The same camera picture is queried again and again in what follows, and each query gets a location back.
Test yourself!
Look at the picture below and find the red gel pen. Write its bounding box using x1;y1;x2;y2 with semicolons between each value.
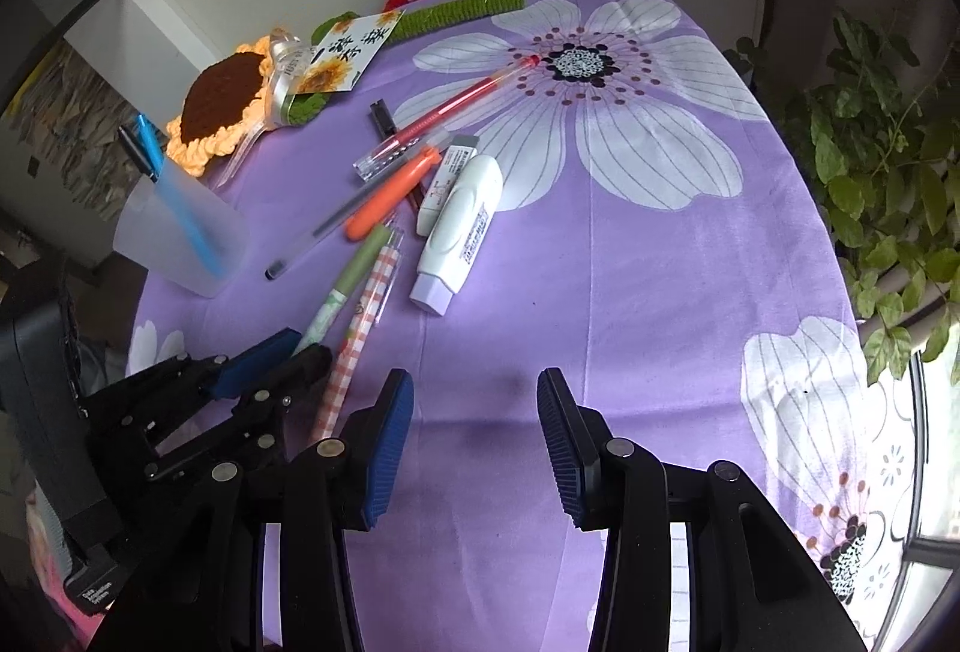
353;53;543;181

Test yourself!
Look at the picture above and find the green pen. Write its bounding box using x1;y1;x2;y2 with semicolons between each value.
289;224;392;357

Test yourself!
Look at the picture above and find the clear frosted pen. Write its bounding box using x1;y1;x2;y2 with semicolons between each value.
263;194;376;283

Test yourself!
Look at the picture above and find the green crochet stem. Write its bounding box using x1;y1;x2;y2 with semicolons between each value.
388;0;527;43

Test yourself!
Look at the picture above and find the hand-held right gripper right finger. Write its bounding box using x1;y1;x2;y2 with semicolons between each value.
535;366;872;652

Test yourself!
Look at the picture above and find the grey black utility knife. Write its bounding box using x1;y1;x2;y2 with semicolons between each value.
367;100;425;215

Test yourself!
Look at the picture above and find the purple floral tablecloth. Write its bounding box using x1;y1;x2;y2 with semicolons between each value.
124;0;912;652

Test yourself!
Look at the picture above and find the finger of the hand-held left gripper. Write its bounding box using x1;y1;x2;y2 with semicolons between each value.
145;344;334;482
78;327;303;429

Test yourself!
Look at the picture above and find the white correction tape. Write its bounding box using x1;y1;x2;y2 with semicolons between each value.
408;155;504;316

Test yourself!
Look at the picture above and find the orange plaid pen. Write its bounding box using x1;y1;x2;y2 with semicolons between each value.
308;232;407;444

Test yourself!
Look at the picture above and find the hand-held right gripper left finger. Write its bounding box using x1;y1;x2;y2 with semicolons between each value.
90;367;416;652

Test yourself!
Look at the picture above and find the crochet sunflower head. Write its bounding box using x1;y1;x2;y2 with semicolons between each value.
165;32;290;178

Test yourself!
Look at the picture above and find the black pen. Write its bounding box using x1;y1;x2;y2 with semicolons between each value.
117;125;161;185

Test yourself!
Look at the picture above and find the translucent plastic cup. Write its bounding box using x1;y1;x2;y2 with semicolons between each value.
112;157;251;300

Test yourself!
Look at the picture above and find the white sunflower print card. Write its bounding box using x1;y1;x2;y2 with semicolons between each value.
295;8;407;99

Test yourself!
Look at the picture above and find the white eraser with sleeve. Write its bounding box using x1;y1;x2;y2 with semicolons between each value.
415;132;482;238

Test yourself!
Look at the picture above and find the green leafy plant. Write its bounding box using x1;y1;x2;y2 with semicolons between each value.
722;7;960;392

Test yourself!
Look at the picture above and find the blue pen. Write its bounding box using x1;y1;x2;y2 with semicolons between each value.
134;113;227;279

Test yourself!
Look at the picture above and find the person's pink clothing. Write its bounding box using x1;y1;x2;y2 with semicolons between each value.
25;478;100;632

